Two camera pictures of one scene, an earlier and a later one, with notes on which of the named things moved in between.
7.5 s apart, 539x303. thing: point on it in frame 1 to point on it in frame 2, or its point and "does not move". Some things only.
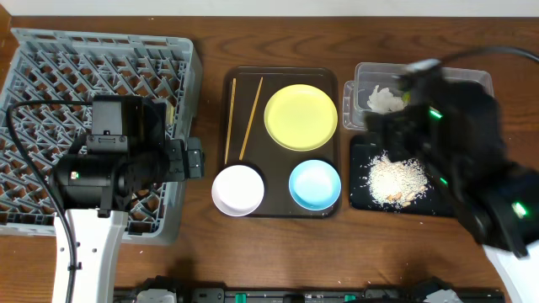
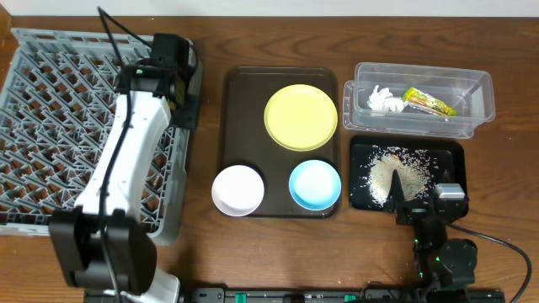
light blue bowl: (314, 184) does not move
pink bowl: (237, 190) does not move
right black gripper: (380, 124) to (415, 211)
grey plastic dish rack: (45, 66) does not move
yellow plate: (301, 117) does not move
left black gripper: (194, 157) to (188, 114)
